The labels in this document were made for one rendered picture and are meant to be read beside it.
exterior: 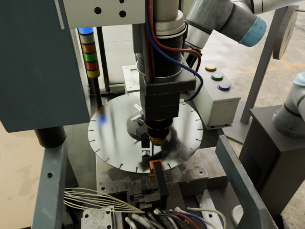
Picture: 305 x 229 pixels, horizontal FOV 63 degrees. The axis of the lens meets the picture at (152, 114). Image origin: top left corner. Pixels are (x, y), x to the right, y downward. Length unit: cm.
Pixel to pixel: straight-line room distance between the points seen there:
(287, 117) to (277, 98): 157
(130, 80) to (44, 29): 73
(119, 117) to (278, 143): 61
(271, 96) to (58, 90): 244
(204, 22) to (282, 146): 60
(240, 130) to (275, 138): 108
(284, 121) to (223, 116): 24
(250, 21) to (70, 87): 49
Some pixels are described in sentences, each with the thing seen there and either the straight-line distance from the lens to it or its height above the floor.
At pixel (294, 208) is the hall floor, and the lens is 187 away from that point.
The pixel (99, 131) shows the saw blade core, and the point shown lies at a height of 95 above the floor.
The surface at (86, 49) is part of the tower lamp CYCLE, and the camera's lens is 86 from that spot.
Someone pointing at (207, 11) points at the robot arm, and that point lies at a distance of 64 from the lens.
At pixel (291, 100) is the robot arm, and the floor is 88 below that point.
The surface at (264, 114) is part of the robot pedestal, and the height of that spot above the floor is 75.
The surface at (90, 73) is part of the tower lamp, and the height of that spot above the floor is 99.
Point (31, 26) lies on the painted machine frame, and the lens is 29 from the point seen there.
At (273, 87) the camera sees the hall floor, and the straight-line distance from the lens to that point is 279.
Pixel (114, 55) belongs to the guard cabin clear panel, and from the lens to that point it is 111.
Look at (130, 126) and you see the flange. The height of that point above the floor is 96.
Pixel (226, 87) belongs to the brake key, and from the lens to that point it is 99.
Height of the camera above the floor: 145
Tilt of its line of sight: 42 degrees down
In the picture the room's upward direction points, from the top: straight up
